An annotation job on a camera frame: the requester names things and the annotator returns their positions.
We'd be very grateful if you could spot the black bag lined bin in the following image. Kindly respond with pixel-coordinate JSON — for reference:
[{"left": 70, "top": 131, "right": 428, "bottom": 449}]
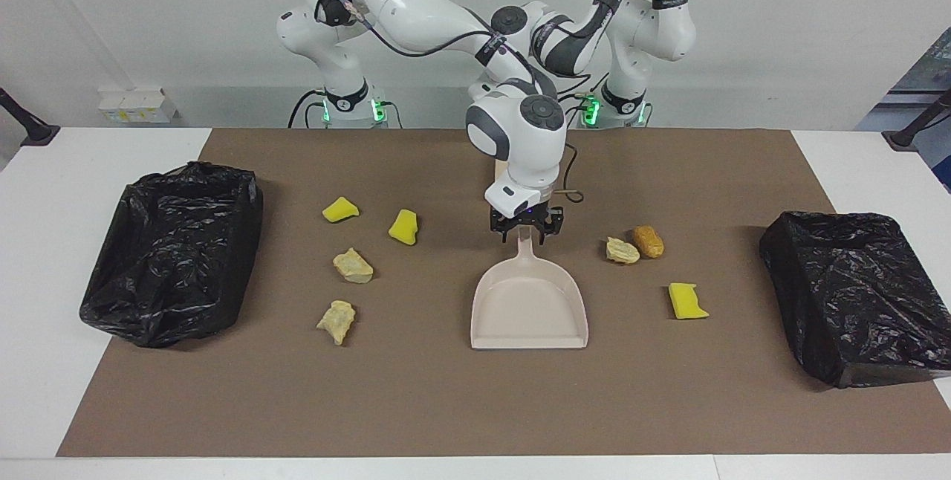
[
  {"left": 79, "top": 161, "right": 264, "bottom": 348},
  {"left": 759, "top": 211, "right": 951, "bottom": 389}
]

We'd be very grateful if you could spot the brown table mat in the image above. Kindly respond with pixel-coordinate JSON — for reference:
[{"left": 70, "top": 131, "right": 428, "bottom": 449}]
[{"left": 57, "top": 128, "right": 951, "bottom": 457}]

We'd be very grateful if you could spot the brown bread roll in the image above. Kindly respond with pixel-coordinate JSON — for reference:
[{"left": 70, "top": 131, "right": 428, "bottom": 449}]
[{"left": 632, "top": 224, "right": 665, "bottom": 259}]

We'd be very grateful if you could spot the notched yellow sponge piece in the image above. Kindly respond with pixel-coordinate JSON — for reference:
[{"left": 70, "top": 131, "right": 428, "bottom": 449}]
[{"left": 388, "top": 209, "right": 419, "bottom": 247}]

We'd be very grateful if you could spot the yellow sponge wedge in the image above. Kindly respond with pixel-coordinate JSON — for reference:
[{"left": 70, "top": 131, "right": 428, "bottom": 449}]
[{"left": 322, "top": 197, "right": 360, "bottom": 224}]

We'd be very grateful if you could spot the white wall socket box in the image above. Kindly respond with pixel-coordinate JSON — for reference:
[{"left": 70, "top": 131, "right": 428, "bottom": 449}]
[{"left": 98, "top": 88, "right": 179, "bottom": 124}]

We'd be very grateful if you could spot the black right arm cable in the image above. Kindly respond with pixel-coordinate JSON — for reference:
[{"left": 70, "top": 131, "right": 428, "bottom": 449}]
[{"left": 334, "top": 0, "right": 588, "bottom": 204}]

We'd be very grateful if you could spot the yellow sponge block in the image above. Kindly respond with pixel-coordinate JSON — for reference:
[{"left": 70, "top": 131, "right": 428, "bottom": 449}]
[{"left": 668, "top": 282, "right": 710, "bottom": 320}]

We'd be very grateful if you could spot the beige plastic dustpan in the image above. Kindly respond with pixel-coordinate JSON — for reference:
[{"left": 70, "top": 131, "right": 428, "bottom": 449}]
[{"left": 470, "top": 231, "right": 589, "bottom": 351}]

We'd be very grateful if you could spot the black camera stand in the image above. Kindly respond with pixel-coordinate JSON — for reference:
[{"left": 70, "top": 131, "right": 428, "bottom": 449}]
[
  {"left": 0, "top": 86, "right": 62, "bottom": 147},
  {"left": 881, "top": 88, "right": 951, "bottom": 152}
]

